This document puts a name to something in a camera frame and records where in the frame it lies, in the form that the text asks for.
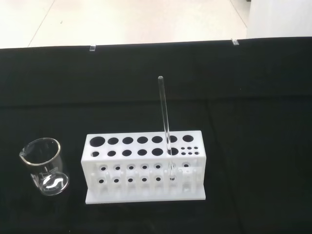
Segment black cloth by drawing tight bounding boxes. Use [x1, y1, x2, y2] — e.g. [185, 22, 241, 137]
[0, 36, 312, 234]

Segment clear glass beaker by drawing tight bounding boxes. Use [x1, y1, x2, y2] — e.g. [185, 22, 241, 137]
[19, 137, 70, 197]

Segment white test tube rack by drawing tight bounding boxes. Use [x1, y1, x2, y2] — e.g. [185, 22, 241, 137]
[80, 130, 207, 204]

